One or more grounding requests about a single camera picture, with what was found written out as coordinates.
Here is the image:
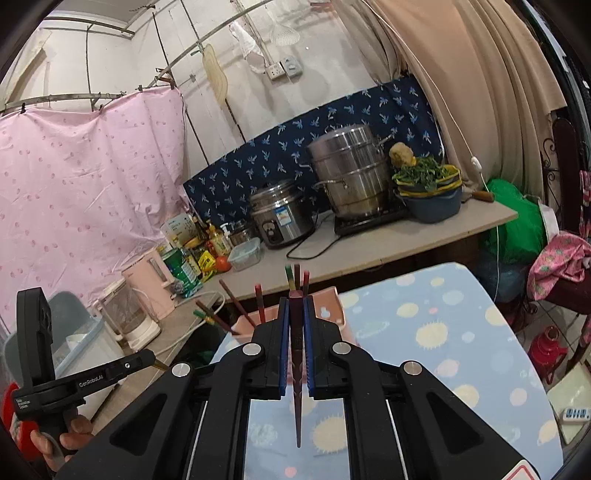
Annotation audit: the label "green leafy vegetables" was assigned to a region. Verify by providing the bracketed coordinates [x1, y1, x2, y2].
[392, 156, 455, 191]

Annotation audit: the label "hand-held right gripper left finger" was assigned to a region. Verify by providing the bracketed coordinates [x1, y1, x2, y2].
[55, 296, 291, 480]

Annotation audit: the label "white plastic jug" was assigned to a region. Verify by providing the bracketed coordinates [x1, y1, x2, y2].
[161, 213, 198, 250]

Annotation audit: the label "pink floral cloth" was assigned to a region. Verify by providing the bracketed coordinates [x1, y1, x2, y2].
[526, 231, 591, 301]

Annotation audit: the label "tan loofah sponge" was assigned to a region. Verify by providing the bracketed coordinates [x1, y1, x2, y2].
[389, 142, 417, 168]

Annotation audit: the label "large steel steamer pot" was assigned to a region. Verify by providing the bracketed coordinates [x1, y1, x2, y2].
[307, 124, 393, 221]

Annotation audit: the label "red thermos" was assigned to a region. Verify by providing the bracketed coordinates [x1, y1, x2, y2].
[529, 325, 568, 386]

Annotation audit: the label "blue patterned tablecloth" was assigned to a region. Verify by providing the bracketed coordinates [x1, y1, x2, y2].
[222, 261, 566, 480]

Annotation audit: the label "yellow basin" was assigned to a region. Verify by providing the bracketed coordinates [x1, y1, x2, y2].
[394, 166, 462, 195]

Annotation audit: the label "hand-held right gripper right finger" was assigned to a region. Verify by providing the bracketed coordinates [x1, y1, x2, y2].
[302, 295, 541, 480]

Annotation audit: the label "white plastic skimmer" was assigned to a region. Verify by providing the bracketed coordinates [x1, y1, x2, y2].
[269, 9, 301, 47]

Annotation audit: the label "person's left hand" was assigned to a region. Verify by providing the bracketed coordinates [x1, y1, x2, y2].
[30, 413, 95, 476]

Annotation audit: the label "pink dotted curtain cloth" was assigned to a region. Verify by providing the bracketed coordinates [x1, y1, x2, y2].
[0, 85, 192, 333]

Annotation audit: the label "black induction cooktop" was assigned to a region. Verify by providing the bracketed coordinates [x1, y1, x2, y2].
[332, 203, 411, 236]

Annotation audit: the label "pink electric kettle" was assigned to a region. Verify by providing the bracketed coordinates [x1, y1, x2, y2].
[121, 247, 178, 319]

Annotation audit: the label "blue basin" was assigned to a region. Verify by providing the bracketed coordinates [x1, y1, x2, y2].
[398, 187, 463, 224]

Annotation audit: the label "wooden counter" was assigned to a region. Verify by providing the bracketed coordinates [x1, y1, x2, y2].
[85, 196, 520, 439]

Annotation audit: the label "hanging clear plastic bag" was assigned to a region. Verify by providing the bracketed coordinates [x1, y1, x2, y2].
[229, 21, 269, 73]

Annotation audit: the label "beige curtain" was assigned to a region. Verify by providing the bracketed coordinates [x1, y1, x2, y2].
[365, 0, 573, 199]

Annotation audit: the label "dark brown chopstick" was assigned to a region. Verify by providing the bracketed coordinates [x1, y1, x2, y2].
[194, 300, 241, 335]

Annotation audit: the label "white blender with clear jug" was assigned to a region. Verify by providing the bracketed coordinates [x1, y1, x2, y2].
[92, 279, 162, 349]

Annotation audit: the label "black power cable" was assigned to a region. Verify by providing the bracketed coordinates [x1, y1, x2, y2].
[286, 210, 342, 260]

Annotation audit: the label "metal curtain rod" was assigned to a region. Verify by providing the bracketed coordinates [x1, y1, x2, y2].
[0, 0, 282, 118]

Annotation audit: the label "steel rice cooker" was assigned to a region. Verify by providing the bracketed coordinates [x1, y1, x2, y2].
[248, 179, 317, 250]

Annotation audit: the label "green can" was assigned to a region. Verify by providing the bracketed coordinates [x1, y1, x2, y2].
[161, 249, 204, 298]

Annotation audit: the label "white power cord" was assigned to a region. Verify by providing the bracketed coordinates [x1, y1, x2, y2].
[152, 291, 227, 365]

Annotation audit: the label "navy printed cloth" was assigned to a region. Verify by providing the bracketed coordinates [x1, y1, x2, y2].
[182, 76, 446, 232]

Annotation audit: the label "clear lidded food container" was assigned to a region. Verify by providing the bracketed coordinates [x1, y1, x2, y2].
[228, 237, 262, 272]

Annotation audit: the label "small steel pot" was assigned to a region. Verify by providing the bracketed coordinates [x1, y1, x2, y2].
[228, 220, 259, 245]

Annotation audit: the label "green plastic bag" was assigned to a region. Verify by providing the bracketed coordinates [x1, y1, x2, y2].
[482, 178, 548, 264]

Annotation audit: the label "sauce bottle with yellow label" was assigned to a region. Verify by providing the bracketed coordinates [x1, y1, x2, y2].
[208, 224, 232, 257]

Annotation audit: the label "white plastic tub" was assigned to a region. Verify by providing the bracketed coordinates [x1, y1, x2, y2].
[2, 290, 125, 393]

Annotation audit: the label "pink perforated utensil basket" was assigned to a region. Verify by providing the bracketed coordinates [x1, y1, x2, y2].
[228, 286, 357, 354]

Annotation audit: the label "straw hand fan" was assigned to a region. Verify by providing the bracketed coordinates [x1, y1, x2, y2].
[202, 44, 230, 108]

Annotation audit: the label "yellow snack packet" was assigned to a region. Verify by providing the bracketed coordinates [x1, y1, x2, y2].
[198, 251, 218, 280]

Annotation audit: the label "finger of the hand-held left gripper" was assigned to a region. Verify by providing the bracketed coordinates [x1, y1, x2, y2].
[122, 348, 158, 372]

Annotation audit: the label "white cord with switch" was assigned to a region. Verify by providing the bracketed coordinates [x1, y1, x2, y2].
[369, 0, 502, 301]

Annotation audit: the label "dark wooden chair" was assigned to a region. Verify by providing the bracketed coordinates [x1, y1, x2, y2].
[538, 115, 591, 324]

